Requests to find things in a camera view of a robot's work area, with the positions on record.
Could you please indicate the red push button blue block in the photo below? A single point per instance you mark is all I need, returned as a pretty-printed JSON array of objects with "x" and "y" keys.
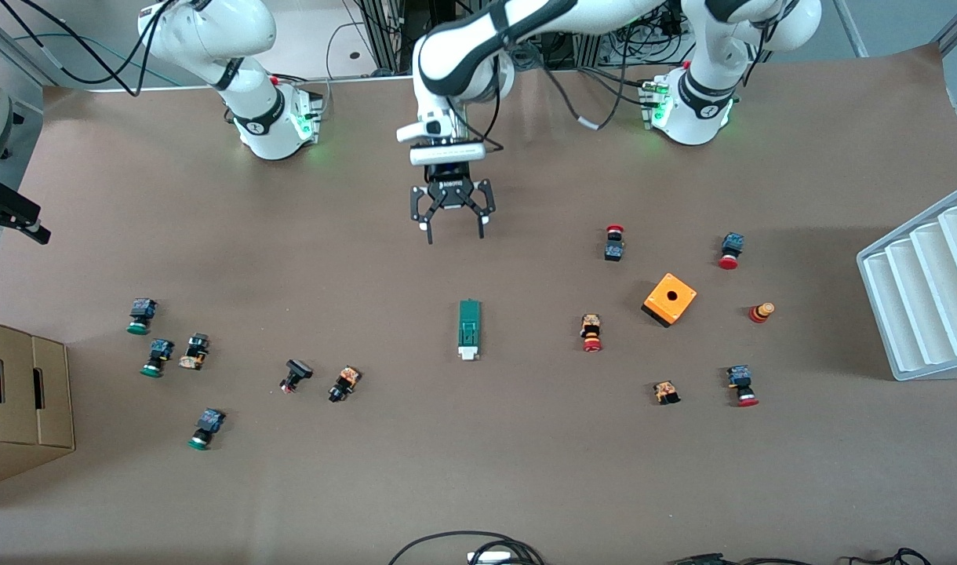
[
  {"x": 730, "y": 251},
  {"x": 742, "y": 385}
]

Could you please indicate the white ribbed plastic tray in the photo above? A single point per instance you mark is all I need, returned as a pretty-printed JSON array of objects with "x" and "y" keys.
[{"x": 918, "y": 298}]

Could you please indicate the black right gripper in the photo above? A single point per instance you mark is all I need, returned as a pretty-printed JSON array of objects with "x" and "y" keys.
[{"x": 15, "y": 202}]

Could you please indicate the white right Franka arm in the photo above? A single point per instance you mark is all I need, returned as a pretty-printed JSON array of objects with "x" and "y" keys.
[{"x": 251, "y": 94}]

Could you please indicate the black square push button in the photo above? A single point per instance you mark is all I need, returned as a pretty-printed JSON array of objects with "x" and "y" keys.
[{"x": 295, "y": 375}]

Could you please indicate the orange black contact block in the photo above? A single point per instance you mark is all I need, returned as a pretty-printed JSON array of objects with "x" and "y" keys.
[{"x": 666, "y": 391}]

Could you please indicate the orange button enclosure box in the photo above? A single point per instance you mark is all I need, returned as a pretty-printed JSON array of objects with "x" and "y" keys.
[{"x": 669, "y": 299}]

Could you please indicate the white platform board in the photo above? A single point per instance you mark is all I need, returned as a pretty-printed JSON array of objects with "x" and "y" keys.
[{"x": 349, "y": 39}]

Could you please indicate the green load switch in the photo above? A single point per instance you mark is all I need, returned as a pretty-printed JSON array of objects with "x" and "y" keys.
[{"x": 469, "y": 326}]

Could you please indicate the red yellow button head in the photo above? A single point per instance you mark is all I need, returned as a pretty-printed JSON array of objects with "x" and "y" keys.
[{"x": 761, "y": 312}]

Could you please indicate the black push button orange block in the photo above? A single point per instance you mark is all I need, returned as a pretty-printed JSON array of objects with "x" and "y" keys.
[
  {"x": 343, "y": 383},
  {"x": 194, "y": 351}
]

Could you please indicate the red push button black block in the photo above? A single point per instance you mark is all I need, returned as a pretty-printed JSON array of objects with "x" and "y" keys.
[{"x": 614, "y": 245}]

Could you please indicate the green push button blue block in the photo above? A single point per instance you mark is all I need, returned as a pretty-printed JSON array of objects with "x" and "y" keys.
[
  {"x": 206, "y": 428},
  {"x": 158, "y": 357},
  {"x": 141, "y": 315}
]

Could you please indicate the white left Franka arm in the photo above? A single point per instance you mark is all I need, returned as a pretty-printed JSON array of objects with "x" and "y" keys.
[{"x": 463, "y": 55}]

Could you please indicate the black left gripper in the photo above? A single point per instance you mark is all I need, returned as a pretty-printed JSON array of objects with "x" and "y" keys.
[{"x": 449, "y": 190}]

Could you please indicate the red push button orange block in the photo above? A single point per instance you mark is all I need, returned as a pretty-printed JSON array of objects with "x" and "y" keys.
[{"x": 591, "y": 333}]

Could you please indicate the brown cardboard box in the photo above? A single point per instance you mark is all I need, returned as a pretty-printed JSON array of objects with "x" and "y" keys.
[{"x": 23, "y": 392}]

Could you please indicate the white plug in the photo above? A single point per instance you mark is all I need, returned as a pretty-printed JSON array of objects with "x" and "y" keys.
[{"x": 490, "y": 558}]

